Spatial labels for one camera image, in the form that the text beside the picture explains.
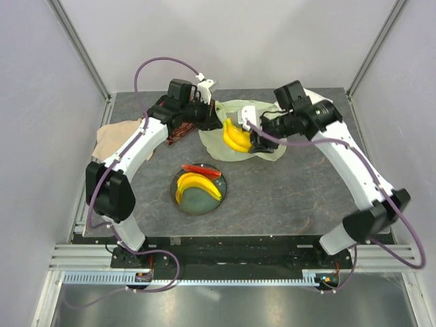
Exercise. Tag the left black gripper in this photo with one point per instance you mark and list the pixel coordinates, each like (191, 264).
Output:
(210, 121)

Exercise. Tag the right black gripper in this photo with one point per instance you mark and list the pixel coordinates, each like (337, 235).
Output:
(261, 144)

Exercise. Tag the pale green plastic bag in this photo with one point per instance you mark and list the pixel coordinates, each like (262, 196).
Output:
(213, 140)

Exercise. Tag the red watermelon slice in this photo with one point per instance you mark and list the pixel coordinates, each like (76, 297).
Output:
(210, 173)

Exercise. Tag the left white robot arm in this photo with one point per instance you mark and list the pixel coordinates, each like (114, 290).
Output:
(108, 184)

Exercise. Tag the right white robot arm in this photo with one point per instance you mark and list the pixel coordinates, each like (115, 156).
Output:
(298, 110)

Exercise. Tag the red plaid cloth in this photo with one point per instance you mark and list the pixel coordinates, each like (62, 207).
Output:
(180, 131)

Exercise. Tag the white folded towel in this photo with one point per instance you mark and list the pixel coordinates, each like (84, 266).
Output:
(317, 100)

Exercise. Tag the blue ceramic plate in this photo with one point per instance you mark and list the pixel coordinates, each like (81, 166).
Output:
(195, 194)

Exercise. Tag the beige cloth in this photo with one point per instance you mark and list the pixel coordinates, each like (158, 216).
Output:
(111, 137)

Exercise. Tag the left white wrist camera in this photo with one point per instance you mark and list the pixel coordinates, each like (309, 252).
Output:
(206, 87)

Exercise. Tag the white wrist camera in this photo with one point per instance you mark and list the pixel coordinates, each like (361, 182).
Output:
(248, 116)
(206, 87)

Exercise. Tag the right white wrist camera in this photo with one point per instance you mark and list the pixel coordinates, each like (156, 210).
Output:
(248, 116)

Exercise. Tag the left aluminium frame post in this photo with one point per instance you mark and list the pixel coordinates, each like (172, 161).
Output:
(73, 36)

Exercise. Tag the aluminium frame post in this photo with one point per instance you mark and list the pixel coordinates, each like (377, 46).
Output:
(73, 36)
(379, 41)

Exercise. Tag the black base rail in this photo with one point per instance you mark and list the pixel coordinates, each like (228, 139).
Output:
(231, 256)

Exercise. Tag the white slotted cable duct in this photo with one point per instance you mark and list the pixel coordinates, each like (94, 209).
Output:
(143, 277)

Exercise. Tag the right aluminium frame post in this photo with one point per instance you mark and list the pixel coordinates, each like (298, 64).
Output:
(379, 41)

